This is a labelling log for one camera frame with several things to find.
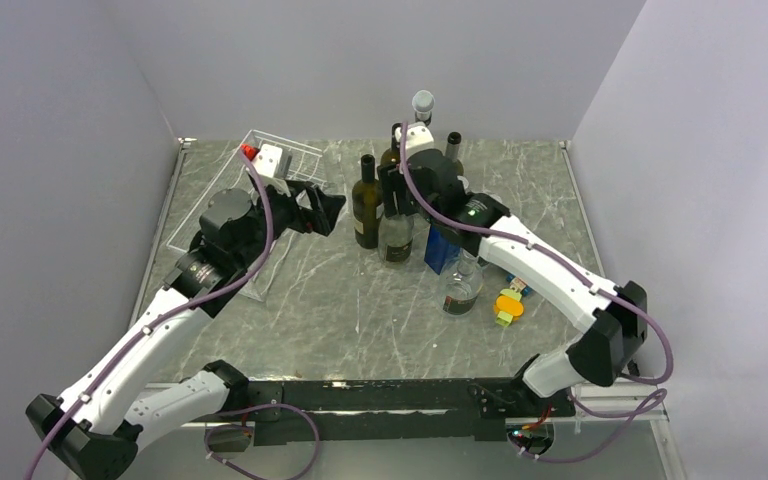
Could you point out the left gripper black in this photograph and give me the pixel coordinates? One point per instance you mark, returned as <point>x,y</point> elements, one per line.
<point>324,210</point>

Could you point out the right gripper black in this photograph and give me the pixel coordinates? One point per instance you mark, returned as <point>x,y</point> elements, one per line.
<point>395,182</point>

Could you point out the dark green wine bottle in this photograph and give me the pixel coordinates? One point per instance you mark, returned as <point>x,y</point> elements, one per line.
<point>366,196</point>

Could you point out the wine bottle with cream label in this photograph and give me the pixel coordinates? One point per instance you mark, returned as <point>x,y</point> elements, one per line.
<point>391,156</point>

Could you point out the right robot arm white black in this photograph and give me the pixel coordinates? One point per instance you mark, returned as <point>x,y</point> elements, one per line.
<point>609,318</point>

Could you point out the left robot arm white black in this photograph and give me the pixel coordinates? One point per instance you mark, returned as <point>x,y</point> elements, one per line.
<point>97,426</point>

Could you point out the blue square glass bottle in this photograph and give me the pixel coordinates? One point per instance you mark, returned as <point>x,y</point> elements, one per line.
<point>439,251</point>

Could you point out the olive wine bottle silver neck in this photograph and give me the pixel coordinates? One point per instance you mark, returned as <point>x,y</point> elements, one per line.
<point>452,151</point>

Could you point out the black stand with white ball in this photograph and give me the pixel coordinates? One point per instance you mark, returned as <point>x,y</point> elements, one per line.
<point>423,103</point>

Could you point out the colourful toy block figure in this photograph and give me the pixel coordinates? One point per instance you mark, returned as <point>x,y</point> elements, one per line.
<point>509,304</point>

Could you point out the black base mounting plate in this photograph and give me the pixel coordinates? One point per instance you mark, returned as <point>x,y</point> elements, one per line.
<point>480,408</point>

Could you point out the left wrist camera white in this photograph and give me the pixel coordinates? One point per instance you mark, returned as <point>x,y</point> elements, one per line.
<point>271,163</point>

